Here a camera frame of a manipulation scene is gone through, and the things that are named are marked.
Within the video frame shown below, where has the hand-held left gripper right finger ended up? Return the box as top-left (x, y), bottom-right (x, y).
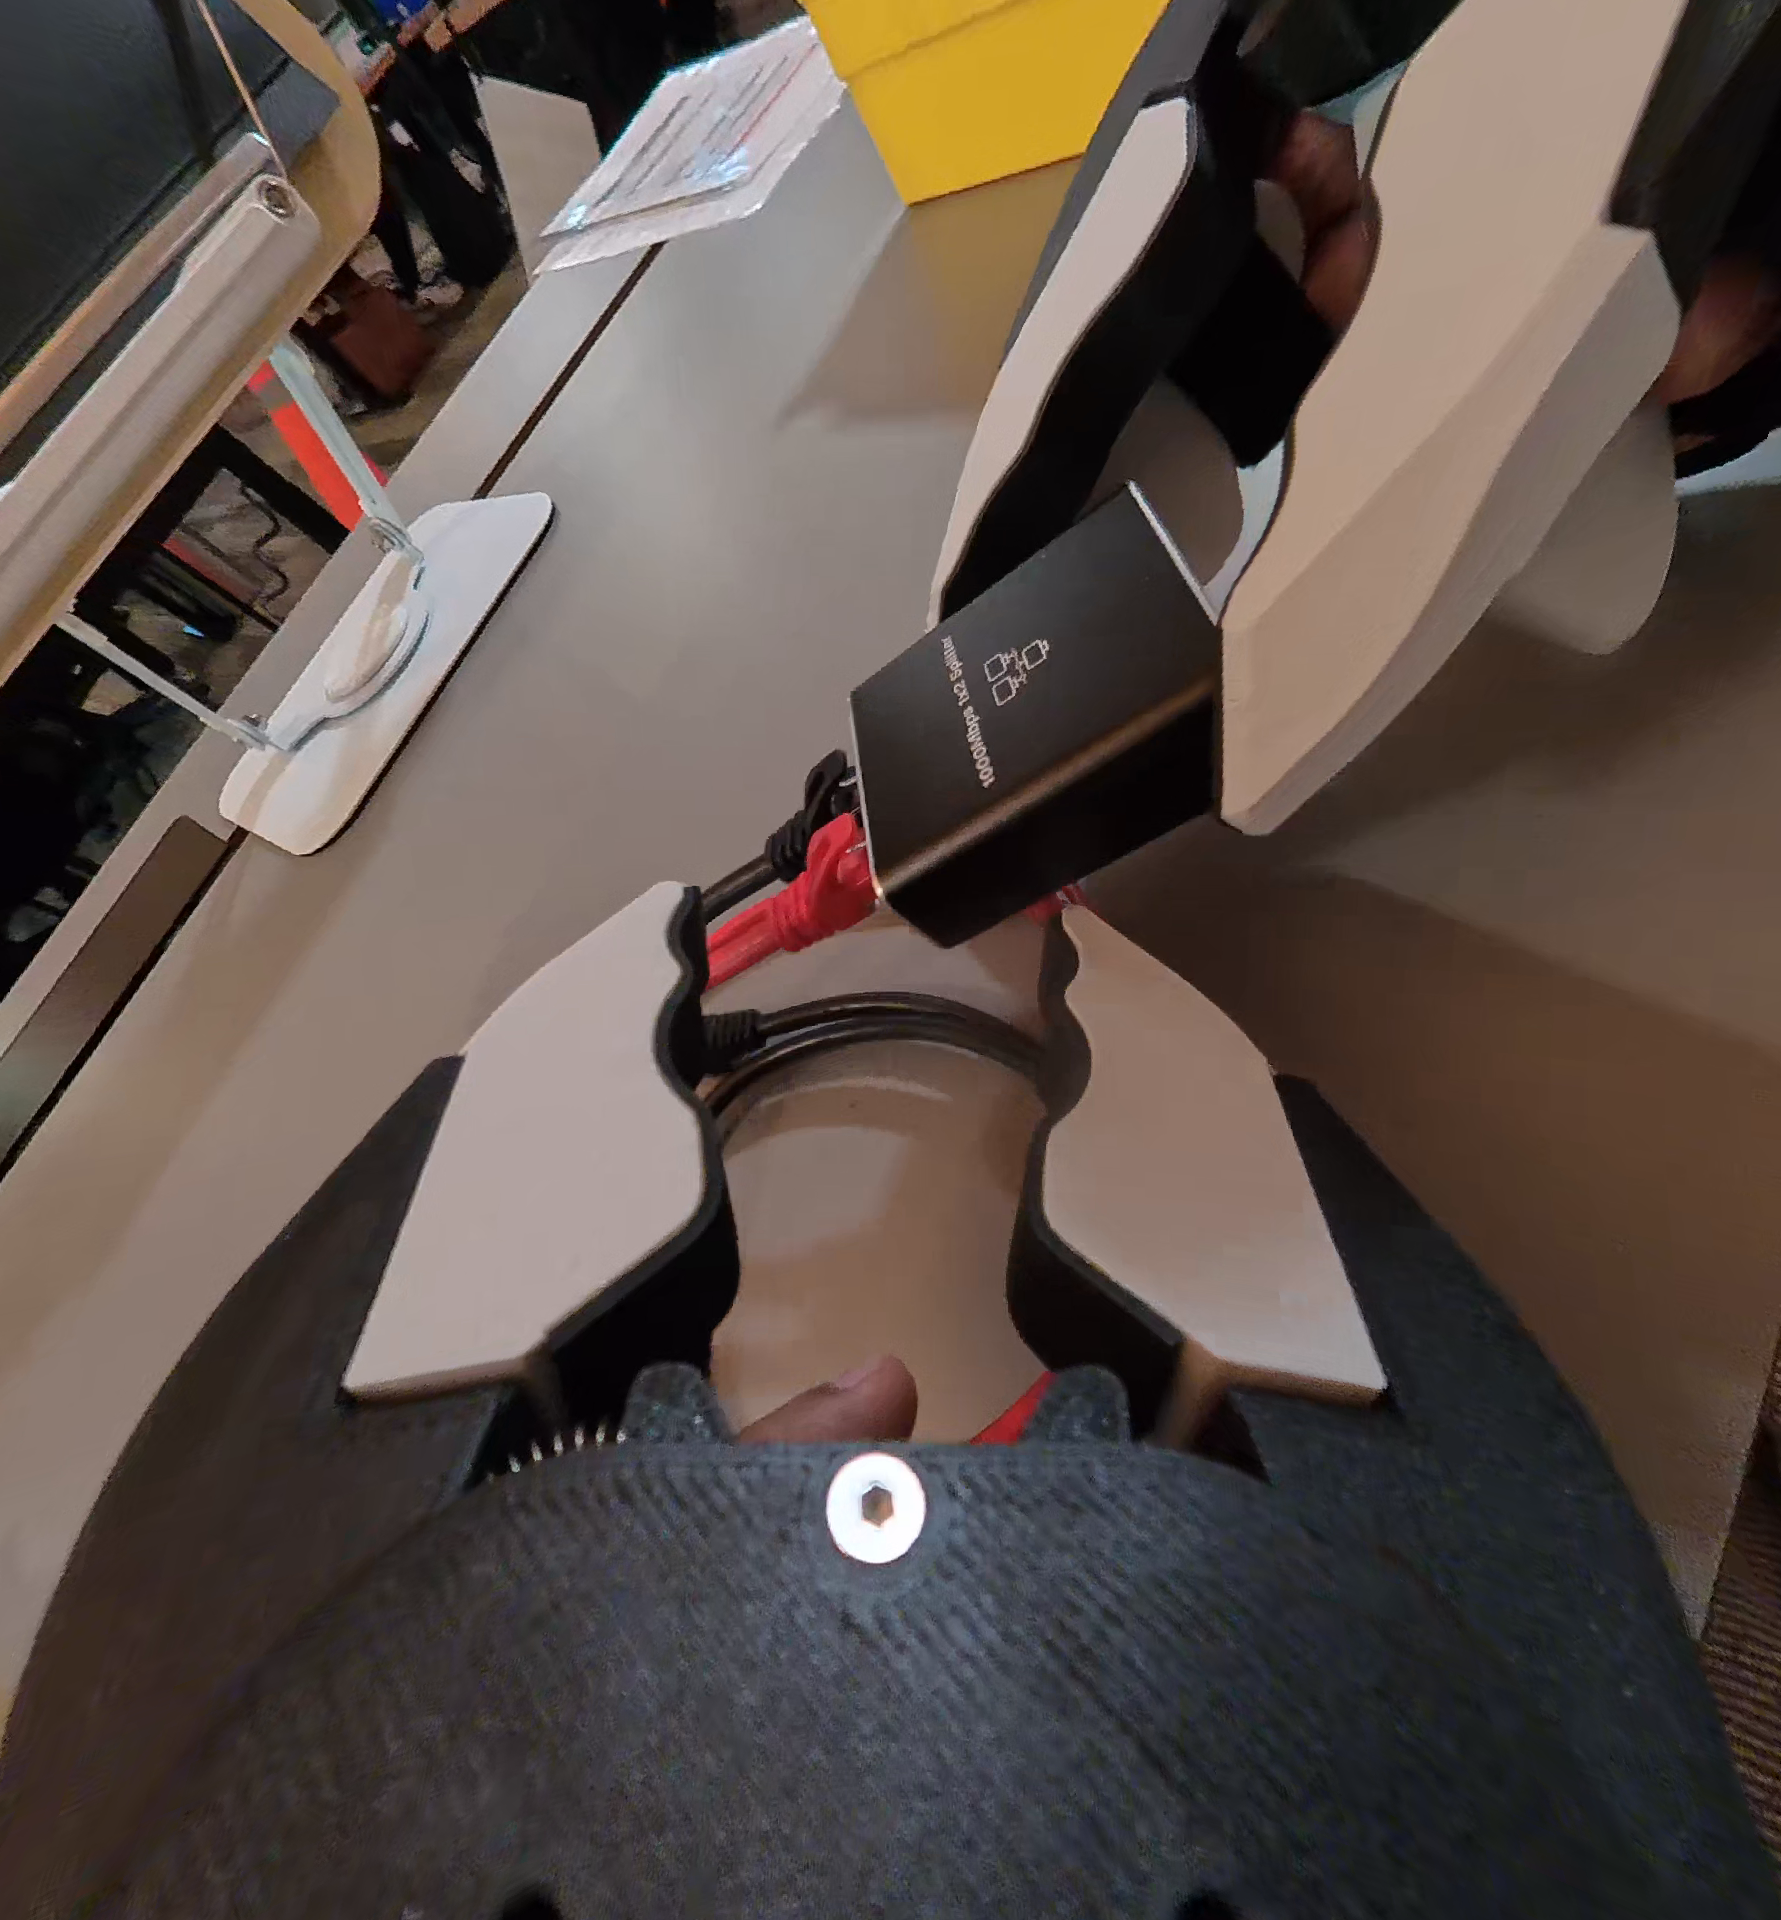
top-left (1007, 908), bottom-right (1394, 1440)

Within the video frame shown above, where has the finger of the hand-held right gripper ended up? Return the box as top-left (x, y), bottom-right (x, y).
top-left (926, 81), bottom-right (1349, 640)
top-left (1212, 0), bottom-right (1696, 837)

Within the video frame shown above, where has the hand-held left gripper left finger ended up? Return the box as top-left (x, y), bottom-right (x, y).
top-left (339, 878), bottom-right (745, 1429)

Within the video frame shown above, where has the black ethernet cable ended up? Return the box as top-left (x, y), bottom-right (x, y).
top-left (665, 746), bottom-right (1055, 1119)

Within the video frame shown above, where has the red ethernet cable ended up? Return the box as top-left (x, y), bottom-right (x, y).
top-left (703, 816), bottom-right (1091, 1446)

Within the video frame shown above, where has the black network splitter box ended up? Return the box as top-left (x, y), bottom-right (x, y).
top-left (848, 482), bottom-right (1225, 950)

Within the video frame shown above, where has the grey desk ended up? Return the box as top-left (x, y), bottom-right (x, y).
top-left (0, 81), bottom-right (1781, 1920)

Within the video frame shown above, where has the person's right hand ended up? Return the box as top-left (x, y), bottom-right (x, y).
top-left (1258, 104), bottom-right (1388, 328)

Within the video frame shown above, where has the person's left hand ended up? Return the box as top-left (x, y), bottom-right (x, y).
top-left (740, 1355), bottom-right (923, 1451)

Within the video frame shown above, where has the plain yellow bin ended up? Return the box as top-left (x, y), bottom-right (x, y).
top-left (800, 0), bottom-right (1177, 204)

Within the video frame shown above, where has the paper sheet in plastic sleeve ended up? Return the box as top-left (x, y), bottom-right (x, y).
top-left (536, 59), bottom-right (850, 275)

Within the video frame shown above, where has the grey panel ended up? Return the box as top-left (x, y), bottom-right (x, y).
top-left (477, 73), bottom-right (607, 288)

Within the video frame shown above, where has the large black board on stand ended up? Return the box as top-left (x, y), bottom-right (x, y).
top-left (0, 0), bottom-right (556, 859)

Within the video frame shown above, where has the brown bag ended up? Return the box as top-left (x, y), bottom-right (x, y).
top-left (312, 275), bottom-right (435, 408)

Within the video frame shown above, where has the orange traffic cone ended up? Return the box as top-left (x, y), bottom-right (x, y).
top-left (248, 359), bottom-right (366, 541)

